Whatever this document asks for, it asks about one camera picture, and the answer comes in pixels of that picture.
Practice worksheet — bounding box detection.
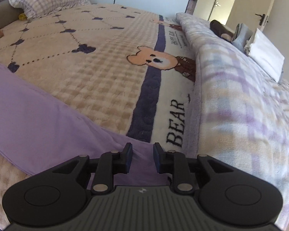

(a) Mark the door with black handle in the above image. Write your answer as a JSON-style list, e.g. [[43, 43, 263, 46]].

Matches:
[[228, 0, 280, 33]]

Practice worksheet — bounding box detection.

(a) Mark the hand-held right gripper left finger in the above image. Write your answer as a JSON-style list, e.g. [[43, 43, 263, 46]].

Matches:
[[50, 142, 133, 195]]

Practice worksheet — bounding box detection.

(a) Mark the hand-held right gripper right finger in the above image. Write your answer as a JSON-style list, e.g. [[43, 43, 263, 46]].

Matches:
[[153, 142, 234, 195]]

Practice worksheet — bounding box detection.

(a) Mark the plaid fleece blanket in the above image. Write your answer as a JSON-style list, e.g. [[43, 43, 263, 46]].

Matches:
[[175, 12, 289, 231]]

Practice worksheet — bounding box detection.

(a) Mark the white folded cloth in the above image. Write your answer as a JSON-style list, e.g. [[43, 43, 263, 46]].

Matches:
[[246, 28, 285, 82]]

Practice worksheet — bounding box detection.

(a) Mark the grey folded cloth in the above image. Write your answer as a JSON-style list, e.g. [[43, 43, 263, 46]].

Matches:
[[231, 23, 253, 51]]

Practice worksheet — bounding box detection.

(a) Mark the dark brown folded cloth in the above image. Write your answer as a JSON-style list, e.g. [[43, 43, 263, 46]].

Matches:
[[210, 20, 235, 41]]

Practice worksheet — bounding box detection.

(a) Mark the beige bear-pattern bed blanket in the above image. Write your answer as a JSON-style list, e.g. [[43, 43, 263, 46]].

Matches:
[[0, 3, 198, 231]]

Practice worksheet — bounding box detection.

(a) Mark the light purple garment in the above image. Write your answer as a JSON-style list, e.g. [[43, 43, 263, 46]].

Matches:
[[0, 60, 174, 190]]

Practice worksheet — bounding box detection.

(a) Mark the plaid pillow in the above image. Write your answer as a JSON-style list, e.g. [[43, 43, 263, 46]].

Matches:
[[9, 0, 91, 20]]

